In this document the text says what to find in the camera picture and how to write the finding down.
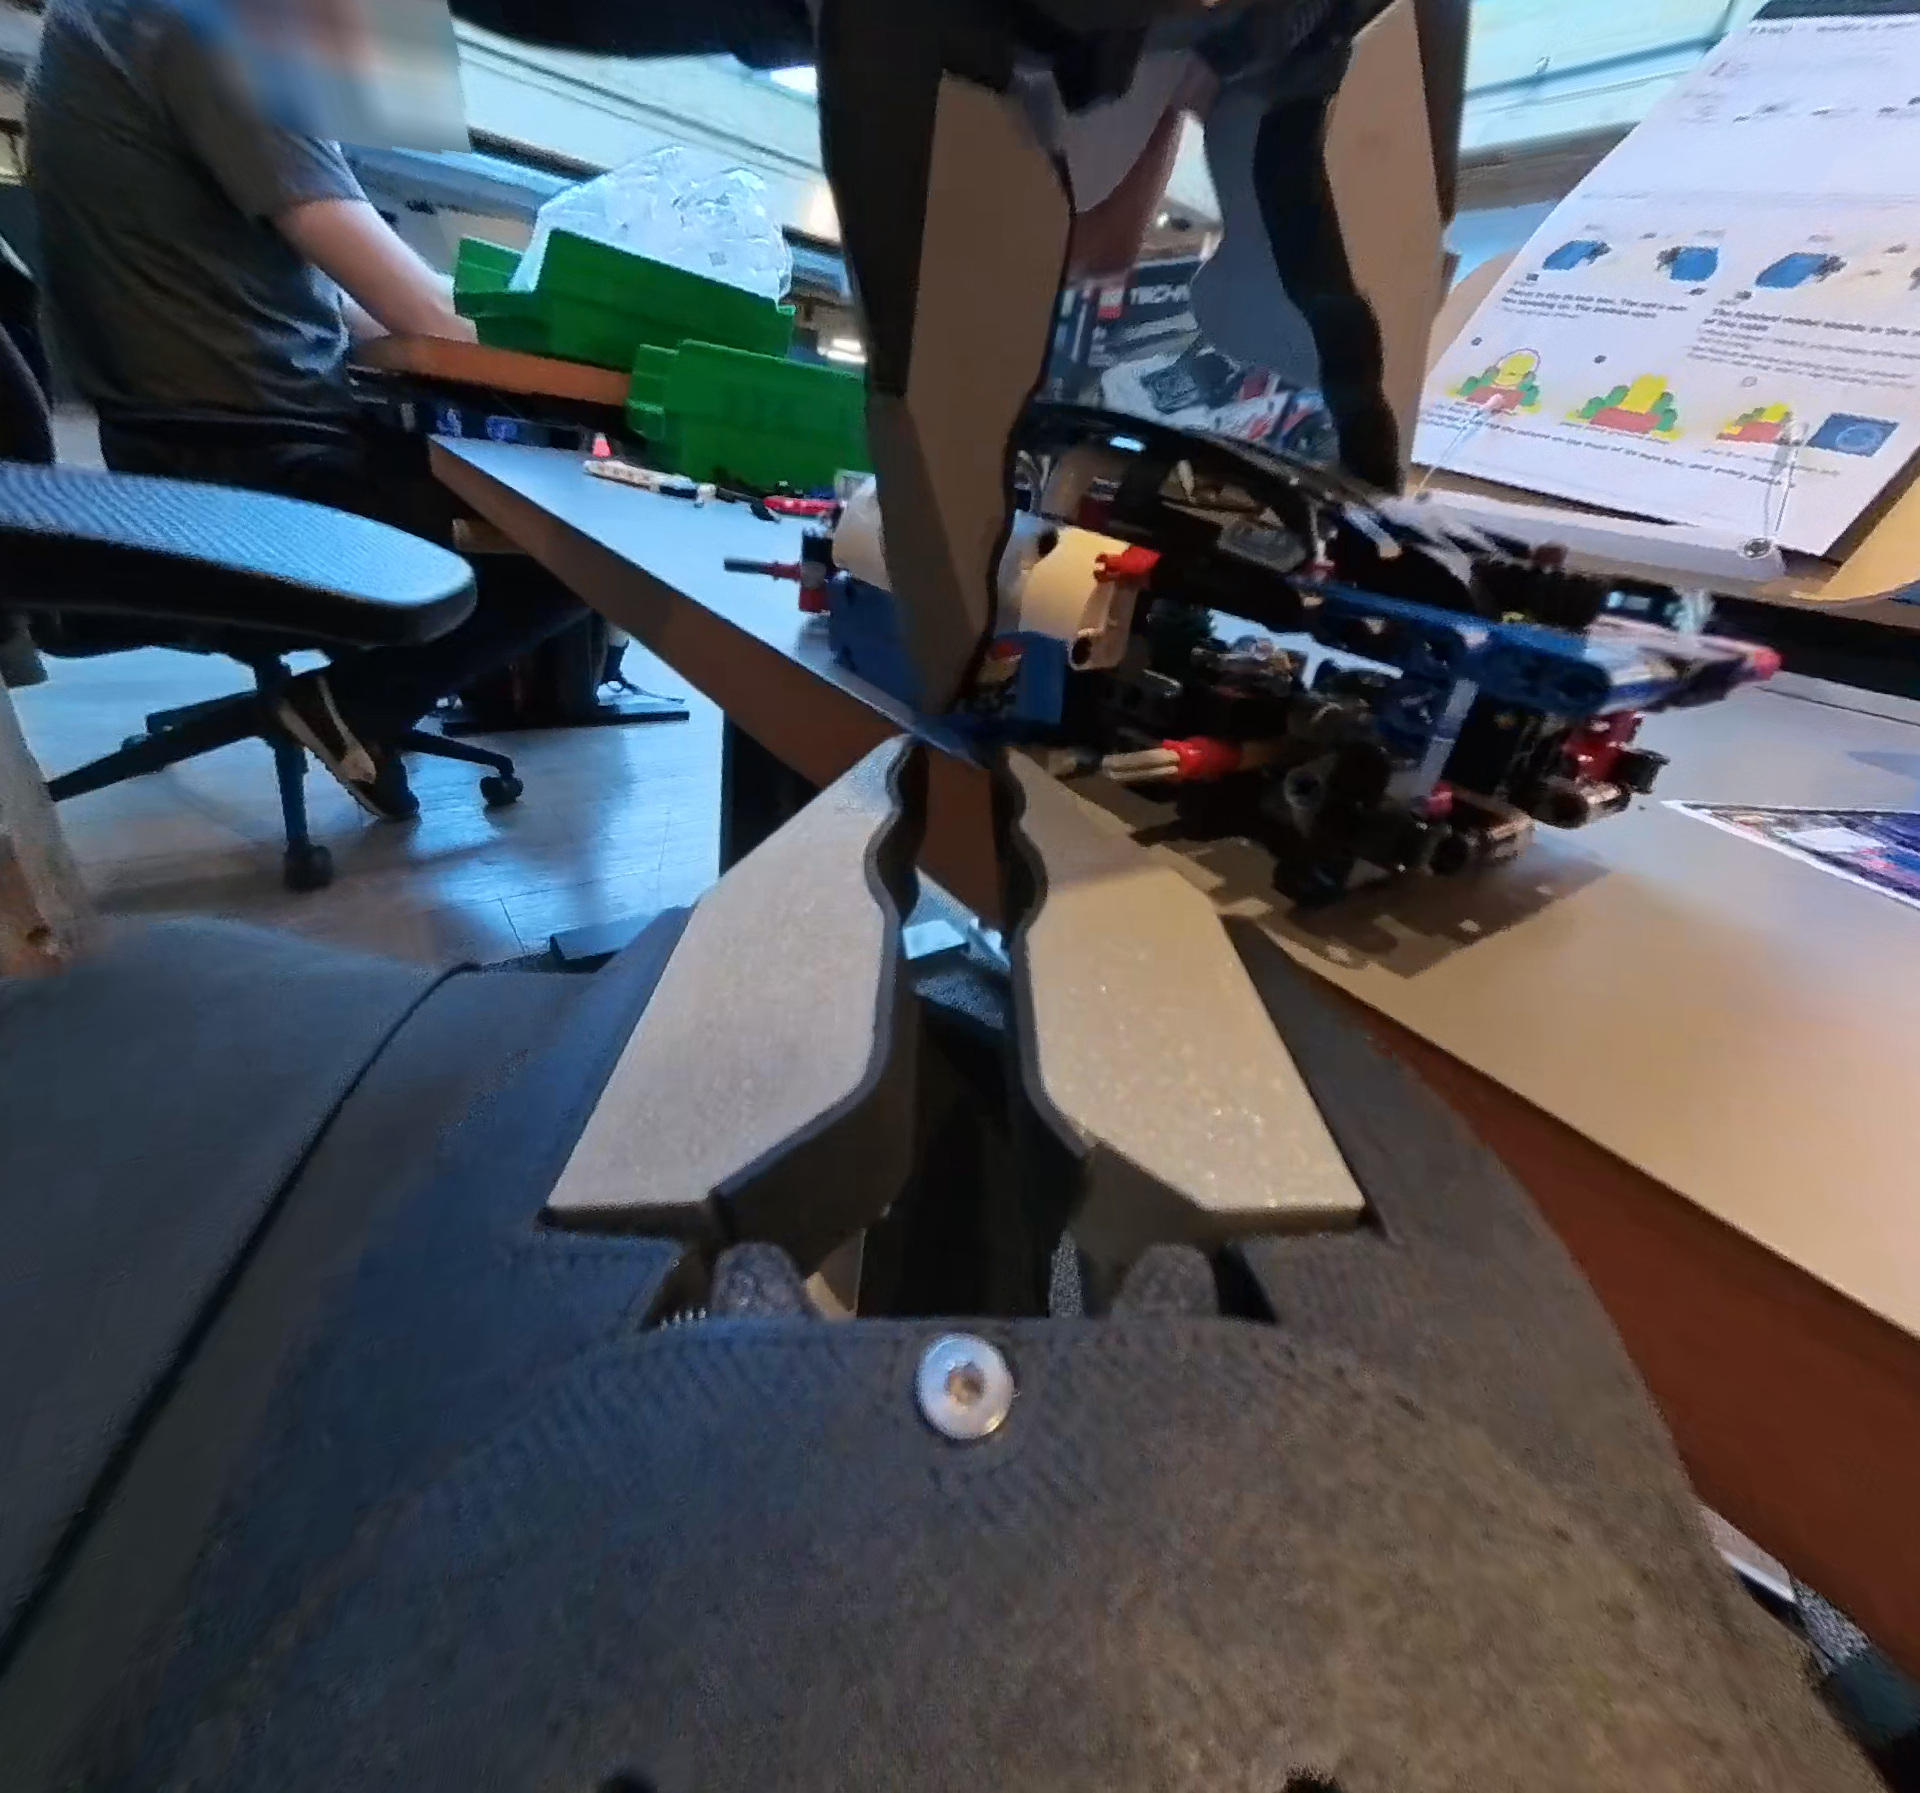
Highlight wooden post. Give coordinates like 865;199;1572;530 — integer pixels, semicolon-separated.
0;683;91;980

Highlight black office chair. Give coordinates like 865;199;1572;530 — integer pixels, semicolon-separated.
0;462;527;895

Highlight dark toy set box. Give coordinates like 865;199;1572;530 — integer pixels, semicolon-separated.
1057;256;1344;453

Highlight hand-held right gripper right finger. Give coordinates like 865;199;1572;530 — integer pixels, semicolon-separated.
990;749;1370;1246

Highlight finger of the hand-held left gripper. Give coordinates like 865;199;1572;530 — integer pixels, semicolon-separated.
867;75;1077;718
1198;0;1453;492

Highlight clear plastic bags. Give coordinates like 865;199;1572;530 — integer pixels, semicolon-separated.
509;145;791;300

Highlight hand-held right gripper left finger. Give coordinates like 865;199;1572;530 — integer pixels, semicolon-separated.
547;737;927;1278

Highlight person's grey pants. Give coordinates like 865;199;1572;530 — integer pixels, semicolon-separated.
0;921;678;1675

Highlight brown-edged white table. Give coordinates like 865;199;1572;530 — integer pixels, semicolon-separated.
352;331;631;412

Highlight shiny sticker sheet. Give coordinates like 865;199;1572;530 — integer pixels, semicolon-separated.
1664;801;1920;910

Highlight white sheet with coloured pictures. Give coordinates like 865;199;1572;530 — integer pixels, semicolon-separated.
1418;0;1920;556

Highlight toy brick car model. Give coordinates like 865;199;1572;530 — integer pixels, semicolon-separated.
723;399;1787;910

